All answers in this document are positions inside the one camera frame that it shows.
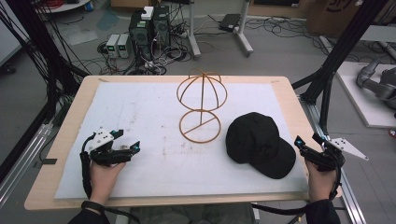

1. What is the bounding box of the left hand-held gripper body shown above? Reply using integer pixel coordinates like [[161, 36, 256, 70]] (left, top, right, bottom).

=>
[[88, 127, 134, 167]]

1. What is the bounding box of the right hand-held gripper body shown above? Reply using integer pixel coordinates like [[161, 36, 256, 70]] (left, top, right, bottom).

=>
[[304, 137, 370, 173]]

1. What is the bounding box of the black baseball cap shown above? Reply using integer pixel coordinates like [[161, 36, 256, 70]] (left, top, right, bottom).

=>
[[225, 111, 298, 180]]

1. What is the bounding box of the wooden wire hat stand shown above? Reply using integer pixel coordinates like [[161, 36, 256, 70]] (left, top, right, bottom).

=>
[[176, 68, 229, 145]]

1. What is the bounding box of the person's right hand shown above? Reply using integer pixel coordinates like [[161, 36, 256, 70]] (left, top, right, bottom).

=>
[[304, 160, 338, 203]]

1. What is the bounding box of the person's left hand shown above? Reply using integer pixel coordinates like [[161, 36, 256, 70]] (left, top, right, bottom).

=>
[[89, 161, 127, 205]]

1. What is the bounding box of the white foam mat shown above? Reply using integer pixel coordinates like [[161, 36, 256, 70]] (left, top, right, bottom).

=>
[[53, 81, 310, 201]]

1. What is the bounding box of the white platform board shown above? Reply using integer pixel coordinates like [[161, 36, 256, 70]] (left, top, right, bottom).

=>
[[335, 61, 396, 130]]

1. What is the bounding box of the black wristband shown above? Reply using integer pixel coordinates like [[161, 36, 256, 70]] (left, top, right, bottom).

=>
[[80, 200, 106, 215]]

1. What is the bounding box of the grey power supply unit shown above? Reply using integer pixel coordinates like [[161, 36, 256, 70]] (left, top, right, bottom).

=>
[[105, 34, 121, 59], [117, 33, 132, 60]]

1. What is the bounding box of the black computer tower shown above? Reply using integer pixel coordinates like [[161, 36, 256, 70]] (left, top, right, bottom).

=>
[[151, 5, 172, 49], [128, 10, 154, 62]]

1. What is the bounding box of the brown cardboard box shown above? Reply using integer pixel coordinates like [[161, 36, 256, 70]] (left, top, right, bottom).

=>
[[305, 0, 364, 39]]

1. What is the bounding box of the white metal stand leg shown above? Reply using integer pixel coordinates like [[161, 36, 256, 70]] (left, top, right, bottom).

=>
[[186, 0, 203, 61], [236, 0, 255, 58]]

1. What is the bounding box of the white box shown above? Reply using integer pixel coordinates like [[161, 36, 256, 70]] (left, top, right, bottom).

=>
[[140, 6, 155, 21]]

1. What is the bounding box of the round white table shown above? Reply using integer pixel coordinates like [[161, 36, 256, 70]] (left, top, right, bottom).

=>
[[33, 0, 92, 14]]

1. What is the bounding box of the white panel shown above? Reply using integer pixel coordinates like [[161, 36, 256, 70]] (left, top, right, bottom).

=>
[[0, 0, 31, 67]]

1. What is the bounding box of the flat black device box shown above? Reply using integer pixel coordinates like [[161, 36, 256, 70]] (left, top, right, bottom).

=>
[[218, 13, 243, 34]]

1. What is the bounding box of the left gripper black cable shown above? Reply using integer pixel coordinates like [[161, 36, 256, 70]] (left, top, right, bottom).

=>
[[79, 133, 95, 200]]

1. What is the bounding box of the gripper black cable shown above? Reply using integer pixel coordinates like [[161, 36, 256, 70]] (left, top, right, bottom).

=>
[[79, 133, 95, 200], [251, 152, 347, 217]]

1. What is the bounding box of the aluminium rail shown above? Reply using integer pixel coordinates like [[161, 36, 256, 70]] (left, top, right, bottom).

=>
[[0, 122, 54, 208], [298, 95, 368, 224]]

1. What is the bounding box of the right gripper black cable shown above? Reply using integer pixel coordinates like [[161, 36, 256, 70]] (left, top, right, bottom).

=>
[[251, 152, 347, 217]]

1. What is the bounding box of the tangle of floor cables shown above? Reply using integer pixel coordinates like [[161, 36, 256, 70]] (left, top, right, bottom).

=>
[[78, 18, 200, 77]]

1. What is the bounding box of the black metal frame post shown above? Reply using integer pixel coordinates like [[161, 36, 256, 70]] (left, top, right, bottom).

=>
[[291, 0, 396, 136]]

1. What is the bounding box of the black frame post with cables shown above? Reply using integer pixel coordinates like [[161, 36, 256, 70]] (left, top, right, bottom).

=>
[[0, 0, 90, 183]]

